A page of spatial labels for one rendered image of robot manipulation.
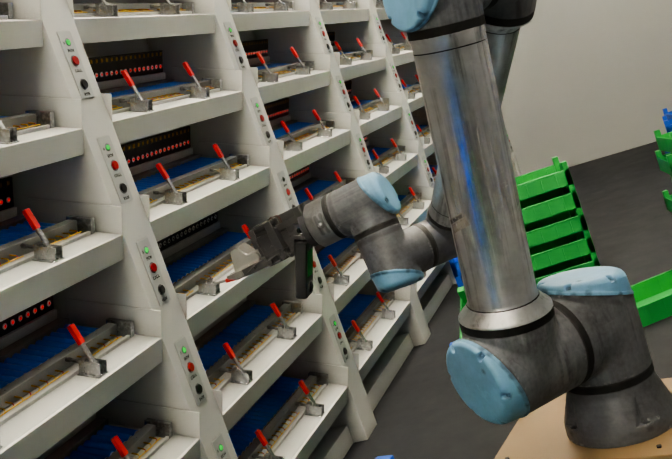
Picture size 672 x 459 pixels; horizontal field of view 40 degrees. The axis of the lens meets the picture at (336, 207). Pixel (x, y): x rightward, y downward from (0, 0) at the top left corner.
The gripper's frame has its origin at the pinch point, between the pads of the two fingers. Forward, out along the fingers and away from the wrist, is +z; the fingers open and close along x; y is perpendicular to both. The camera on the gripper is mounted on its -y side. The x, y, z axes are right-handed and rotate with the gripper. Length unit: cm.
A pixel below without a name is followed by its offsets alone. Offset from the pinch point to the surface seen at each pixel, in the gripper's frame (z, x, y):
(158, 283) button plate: 3.3, 20.7, 6.7
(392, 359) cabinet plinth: 16, -92, -50
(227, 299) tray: 5.7, -2.8, -3.6
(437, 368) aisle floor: 3, -88, -57
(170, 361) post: 5.8, 25.3, -6.4
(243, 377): 8.8, 1.0, -19.0
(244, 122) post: 2, -45, 30
